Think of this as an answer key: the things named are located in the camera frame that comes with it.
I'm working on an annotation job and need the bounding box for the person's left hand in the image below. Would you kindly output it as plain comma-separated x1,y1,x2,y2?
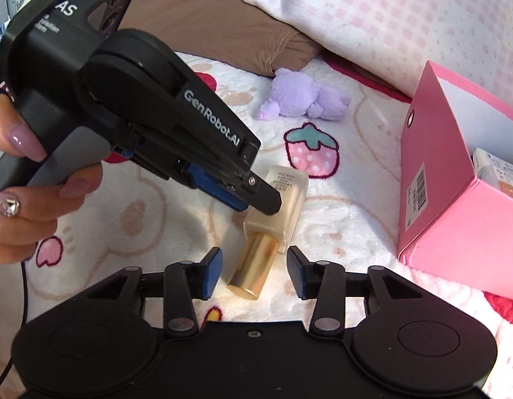
0,86,103,265

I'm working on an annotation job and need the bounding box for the purple plush toy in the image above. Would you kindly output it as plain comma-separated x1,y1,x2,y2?
256,67,352,122

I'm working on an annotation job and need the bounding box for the brown pillow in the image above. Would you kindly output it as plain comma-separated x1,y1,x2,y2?
119,0,324,77

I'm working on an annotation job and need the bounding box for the black cable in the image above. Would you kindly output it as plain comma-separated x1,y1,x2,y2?
0,258,30,385

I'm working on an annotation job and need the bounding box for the pink cardboard box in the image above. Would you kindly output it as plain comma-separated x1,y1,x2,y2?
397,60,513,302

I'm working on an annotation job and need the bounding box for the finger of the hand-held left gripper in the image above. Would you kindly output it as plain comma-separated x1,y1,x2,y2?
173,156,284,213

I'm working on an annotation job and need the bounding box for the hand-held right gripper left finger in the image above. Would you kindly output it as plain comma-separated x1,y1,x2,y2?
84,247,223,338

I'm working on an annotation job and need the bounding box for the pink checked pillow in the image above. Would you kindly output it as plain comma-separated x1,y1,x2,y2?
244,0,513,124

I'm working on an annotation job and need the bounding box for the foundation bottle with gold cap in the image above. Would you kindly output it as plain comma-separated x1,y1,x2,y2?
227,165,310,301

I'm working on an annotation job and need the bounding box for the white wet wipes packet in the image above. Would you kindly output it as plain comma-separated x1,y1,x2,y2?
472,147,513,177

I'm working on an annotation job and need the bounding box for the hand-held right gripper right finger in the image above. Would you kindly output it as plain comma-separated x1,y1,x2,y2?
286,246,429,336

